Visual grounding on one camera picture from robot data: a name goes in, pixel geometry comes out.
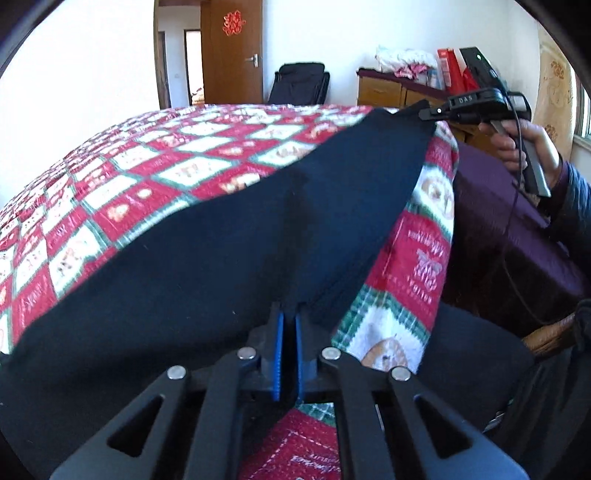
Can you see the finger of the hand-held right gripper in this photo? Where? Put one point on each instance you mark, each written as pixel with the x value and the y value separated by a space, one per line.
pixel 434 113

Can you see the person's dark clothing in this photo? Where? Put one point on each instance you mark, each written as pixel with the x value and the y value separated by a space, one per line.
pixel 549 406

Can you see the window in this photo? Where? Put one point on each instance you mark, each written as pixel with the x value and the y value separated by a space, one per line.
pixel 584 110

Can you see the person's right forearm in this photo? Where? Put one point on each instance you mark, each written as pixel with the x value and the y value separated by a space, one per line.
pixel 575 217

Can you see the black pants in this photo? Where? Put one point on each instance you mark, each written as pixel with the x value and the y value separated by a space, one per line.
pixel 221 240

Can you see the pile of pink white clothes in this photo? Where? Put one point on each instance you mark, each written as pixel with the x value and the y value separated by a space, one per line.
pixel 406 60

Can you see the beige patterned curtain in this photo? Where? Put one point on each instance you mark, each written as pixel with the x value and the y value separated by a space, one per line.
pixel 556 83

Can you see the red box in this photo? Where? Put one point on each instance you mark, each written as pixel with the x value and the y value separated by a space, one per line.
pixel 455 69

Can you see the red green printed blanket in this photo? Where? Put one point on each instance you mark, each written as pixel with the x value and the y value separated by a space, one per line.
pixel 152 157

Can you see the wooden door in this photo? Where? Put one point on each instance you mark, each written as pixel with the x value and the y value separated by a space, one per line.
pixel 231 50

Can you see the person's right hand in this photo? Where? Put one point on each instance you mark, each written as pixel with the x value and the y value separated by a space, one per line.
pixel 540 147

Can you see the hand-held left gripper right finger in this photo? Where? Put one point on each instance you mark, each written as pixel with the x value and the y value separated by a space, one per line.
pixel 299 360

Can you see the wooden cabinet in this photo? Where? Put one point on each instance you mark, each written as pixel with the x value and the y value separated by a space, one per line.
pixel 392 90

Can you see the red paper door decoration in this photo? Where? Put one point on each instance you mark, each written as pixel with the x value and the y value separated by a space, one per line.
pixel 232 23

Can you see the black folding chair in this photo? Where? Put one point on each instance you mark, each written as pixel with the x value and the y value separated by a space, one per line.
pixel 298 83

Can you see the purple bed sheet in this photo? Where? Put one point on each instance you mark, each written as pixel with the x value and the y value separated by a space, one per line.
pixel 498 240

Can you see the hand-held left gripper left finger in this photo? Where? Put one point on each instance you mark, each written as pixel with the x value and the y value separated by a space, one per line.
pixel 278 360

